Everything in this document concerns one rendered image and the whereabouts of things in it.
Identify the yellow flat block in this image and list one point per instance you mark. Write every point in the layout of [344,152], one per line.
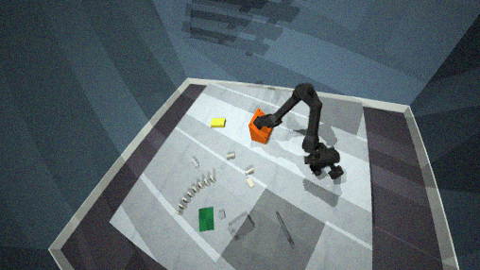
[218,122]

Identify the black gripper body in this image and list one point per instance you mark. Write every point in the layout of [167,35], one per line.
[336,171]

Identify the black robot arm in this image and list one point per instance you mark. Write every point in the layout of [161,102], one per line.
[306,93]

